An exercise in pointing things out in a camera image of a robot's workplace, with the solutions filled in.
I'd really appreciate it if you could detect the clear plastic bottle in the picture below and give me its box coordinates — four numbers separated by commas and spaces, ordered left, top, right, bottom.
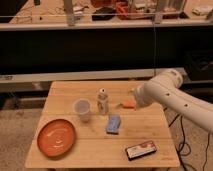
97, 89, 109, 114

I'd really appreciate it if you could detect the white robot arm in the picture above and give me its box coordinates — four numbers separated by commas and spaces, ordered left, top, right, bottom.
133, 69, 213, 134

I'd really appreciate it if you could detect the orange toy carrot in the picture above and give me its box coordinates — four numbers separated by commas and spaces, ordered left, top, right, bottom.
117, 100, 136, 109

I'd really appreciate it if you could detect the translucent plastic cup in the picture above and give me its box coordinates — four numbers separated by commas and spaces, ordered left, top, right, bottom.
73, 99, 91, 122

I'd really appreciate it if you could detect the wooden table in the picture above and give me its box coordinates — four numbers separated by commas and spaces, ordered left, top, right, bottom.
25, 81, 179, 169

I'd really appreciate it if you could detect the orange plate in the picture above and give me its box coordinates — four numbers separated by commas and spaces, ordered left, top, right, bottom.
37, 119, 76, 157

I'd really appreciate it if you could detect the red tool on shelf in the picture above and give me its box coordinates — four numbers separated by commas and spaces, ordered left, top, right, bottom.
115, 1, 132, 20

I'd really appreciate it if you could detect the metal workbench shelf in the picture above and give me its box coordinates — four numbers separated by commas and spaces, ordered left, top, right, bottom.
0, 0, 213, 31

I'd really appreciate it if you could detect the black power cable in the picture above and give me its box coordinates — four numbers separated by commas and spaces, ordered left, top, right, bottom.
168, 113, 213, 171

